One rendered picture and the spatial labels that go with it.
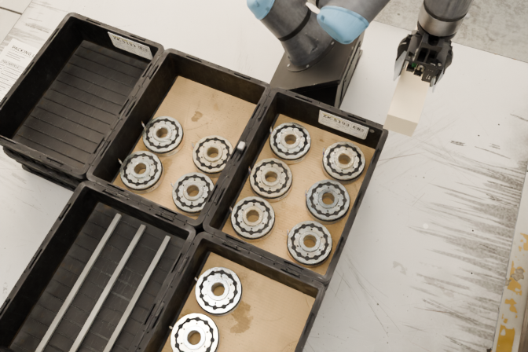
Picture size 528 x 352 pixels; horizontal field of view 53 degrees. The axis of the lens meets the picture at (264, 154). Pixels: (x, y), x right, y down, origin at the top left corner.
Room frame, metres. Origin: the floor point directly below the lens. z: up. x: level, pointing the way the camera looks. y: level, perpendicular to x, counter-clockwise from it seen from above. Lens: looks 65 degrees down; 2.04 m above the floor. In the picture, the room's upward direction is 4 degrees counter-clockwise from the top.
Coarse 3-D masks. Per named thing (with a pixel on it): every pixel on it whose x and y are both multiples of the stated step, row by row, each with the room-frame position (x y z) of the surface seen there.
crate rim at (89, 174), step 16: (160, 64) 0.79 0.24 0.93; (208, 64) 0.78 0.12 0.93; (256, 80) 0.72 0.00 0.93; (128, 112) 0.67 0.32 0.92; (256, 112) 0.63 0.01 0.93; (96, 160) 0.54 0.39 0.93; (224, 176) 0.48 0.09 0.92; (128, 192) 0.45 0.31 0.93; (160, 208) 0.41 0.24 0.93; (208, 208) 0.40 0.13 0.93; (192, 224) 0.37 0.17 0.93
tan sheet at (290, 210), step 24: (288, 120) 0.66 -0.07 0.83; (288, 144) 0.59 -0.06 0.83; (312, 144) 0.59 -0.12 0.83; (360, 144) 0.58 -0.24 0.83; (312, 168) 0.52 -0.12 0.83; (240, 192) 0.47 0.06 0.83; (288, 216) 0.40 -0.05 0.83; (264, 240) 0.35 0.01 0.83; (312, 240) 0.34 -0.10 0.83; (336, 240) 0.33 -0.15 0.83
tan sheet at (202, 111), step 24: (168, 96) 0.76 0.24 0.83; (192, 96) 0.75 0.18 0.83; (216, 96) 0.75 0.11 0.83; (192, 120) 0.68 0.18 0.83; (216, 120) 0.68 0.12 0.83; (240, 120) 0.67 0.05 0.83; (168, 168) 0.55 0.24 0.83; (192, 168) 0.54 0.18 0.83; (168, 192) 0.48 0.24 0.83; (192, 192) 0.48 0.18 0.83
